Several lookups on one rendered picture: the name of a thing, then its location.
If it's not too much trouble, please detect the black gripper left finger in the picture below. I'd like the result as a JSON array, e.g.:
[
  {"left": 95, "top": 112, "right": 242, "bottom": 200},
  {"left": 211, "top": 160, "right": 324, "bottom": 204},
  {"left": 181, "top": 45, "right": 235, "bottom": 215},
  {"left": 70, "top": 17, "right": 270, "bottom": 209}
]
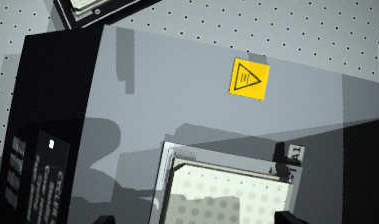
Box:
[{"left": 93, "top": 216, "right": 115, "bottom": 224}]

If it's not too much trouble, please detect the light grey perforated plate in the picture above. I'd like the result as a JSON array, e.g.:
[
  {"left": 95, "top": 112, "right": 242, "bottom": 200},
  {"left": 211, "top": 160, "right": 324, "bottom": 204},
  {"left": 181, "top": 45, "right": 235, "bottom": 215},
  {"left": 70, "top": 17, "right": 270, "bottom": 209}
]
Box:
[{"left": 0, "top": 0, "right": 379, "bottom": 167}]

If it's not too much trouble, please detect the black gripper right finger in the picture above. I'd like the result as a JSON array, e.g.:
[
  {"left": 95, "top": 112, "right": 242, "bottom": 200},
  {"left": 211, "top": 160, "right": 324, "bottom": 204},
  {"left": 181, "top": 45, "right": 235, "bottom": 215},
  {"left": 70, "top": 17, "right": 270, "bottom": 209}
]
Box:
[{"left": 274, "top": 211, "right": 309, "bottom": 224}]

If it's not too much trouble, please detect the pale grey plate with grid of round wells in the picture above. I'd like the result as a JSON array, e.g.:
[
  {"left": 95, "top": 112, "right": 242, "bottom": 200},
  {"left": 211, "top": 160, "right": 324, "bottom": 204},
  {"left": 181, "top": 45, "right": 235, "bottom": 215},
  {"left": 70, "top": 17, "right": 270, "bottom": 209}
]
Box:
[{"left": 70, "top": 0, "right": 111, "bottom": 16}]

